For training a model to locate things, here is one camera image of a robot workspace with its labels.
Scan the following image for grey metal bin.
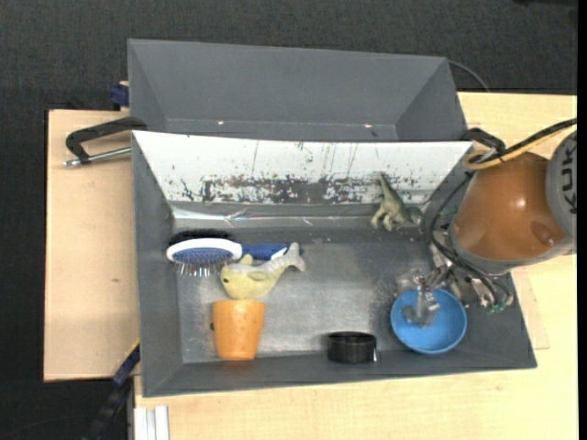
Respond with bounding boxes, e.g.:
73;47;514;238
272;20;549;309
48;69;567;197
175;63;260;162
126;38;538;398

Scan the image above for pale wood flat board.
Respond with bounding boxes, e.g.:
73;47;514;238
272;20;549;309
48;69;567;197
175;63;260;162
43;107;141;382

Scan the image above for orange plastic cup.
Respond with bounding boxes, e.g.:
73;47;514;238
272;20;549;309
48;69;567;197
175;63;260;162
210;299;268;362

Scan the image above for blue plastic bowl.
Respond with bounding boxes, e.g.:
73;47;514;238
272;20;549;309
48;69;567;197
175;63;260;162
389;288;469;356

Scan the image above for blue and white hairbrush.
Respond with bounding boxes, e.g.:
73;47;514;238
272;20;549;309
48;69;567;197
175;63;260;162
165;236;304;278

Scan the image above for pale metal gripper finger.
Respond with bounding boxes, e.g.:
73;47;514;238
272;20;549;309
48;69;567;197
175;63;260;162
401;270;426;328
424;286;442;326

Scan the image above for green toy dinosaur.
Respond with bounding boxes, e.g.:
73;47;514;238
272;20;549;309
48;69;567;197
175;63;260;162
370;171;426;232

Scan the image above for yellow and white toy whale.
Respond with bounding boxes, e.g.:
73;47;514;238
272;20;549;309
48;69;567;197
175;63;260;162
219;241;307;301

